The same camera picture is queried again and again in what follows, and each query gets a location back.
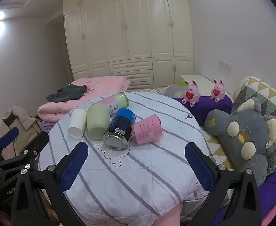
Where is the white wall socket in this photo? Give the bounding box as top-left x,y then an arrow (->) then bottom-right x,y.
219,60 -> 232,70

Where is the right pink bunny plush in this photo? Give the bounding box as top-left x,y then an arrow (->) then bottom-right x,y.
209,79 -> 225,103

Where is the white paper cup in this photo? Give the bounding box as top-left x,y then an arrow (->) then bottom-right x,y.
68,108 -> 87,138

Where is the cream wardrobe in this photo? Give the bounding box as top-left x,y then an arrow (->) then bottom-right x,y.
63,0 -> 194,89

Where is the blue and black can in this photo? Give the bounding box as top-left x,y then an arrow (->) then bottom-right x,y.
103,108 -> 136,150

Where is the grey koala plush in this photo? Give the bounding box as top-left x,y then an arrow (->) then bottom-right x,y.
204,97 -> 276,186

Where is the triangle pattern quilted pillow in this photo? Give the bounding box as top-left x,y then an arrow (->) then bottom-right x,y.
232,76 -> 276,177

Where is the pink and green can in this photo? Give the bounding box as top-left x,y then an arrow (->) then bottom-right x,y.
98,92 -> 129,116

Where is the pink bunny plush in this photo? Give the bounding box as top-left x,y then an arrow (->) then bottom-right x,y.
209,79 -> 225,103
182,80 -> 200,107

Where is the purple pillow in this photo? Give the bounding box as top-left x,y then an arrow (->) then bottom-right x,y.
174,96 -> 233,125

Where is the dark grey garment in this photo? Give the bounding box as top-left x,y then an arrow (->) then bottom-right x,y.
46,84 -> 87,103

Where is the white striped quilt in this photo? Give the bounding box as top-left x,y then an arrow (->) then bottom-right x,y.
37,91 -> 218,226

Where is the left pink bunny plush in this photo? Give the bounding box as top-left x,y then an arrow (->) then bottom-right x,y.
182,80 -> 200,107

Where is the pink cup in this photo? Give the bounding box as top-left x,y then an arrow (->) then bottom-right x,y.
132,114 -> 163,145

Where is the light green cup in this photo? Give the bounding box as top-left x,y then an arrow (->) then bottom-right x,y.
86,103 -> 110,140

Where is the purple folded cloth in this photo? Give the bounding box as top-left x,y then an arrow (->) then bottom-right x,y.
41,120 -> 56,133

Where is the beige jacket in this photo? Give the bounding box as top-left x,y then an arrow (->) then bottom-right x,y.
0,106 -> 45,160

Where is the pink folded blanket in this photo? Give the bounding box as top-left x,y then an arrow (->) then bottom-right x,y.
37,76 -> 131,122

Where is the grey green cushion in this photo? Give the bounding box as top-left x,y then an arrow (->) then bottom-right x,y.
164,82 -> 187,98

